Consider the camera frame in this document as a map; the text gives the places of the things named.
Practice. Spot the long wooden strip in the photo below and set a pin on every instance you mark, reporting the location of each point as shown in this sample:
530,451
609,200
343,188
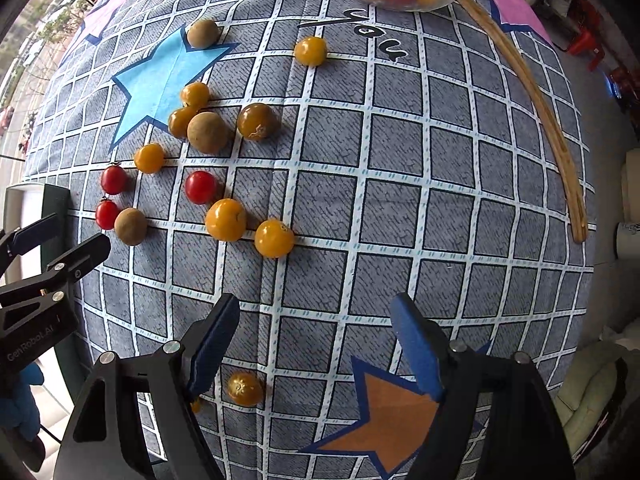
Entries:
550,130

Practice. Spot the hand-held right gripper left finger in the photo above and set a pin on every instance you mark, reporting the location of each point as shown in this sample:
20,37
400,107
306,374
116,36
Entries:
212,355

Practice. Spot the red cherry tomato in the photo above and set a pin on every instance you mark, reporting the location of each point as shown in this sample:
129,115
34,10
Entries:
201,187
106,214
113,180

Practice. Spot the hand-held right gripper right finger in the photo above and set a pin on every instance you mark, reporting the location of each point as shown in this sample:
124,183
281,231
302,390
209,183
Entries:
417,355

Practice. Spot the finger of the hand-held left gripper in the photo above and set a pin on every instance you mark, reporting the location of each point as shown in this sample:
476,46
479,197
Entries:
75,262
32,235

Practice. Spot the red plastic stool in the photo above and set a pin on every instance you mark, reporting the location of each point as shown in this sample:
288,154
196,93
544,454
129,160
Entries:
585,42

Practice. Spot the pale green cushioned chair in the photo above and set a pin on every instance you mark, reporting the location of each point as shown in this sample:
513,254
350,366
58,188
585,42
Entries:
595,390

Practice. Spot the red boxes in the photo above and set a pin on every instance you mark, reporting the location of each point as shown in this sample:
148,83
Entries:
625,87

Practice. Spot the dark yellow cherry tomato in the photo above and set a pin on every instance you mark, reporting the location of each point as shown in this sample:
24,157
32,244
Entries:
179,121
245,388
257,121

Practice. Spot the person's left forearm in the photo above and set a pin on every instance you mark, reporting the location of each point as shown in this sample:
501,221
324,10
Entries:
22,400

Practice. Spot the checked tablecloth with stars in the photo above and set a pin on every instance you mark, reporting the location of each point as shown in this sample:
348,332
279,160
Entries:
400,210

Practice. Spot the white bucket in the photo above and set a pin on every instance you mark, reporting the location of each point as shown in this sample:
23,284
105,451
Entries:
629,240

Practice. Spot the brown longan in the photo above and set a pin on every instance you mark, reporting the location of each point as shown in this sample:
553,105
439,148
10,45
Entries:
210,132
202,34
131,226

